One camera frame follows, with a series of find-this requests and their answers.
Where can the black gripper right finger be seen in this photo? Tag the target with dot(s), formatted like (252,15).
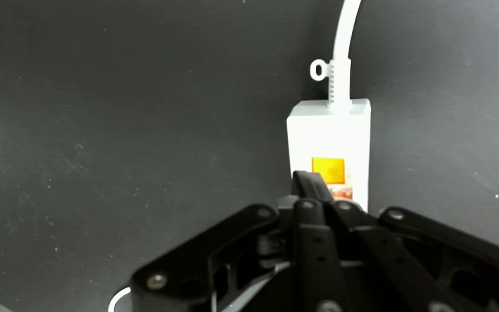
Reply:
(434,261)

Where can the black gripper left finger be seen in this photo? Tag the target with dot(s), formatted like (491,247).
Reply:
(203,261)

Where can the white power strip orange switch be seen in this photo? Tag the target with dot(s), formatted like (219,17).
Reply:
(328,136)

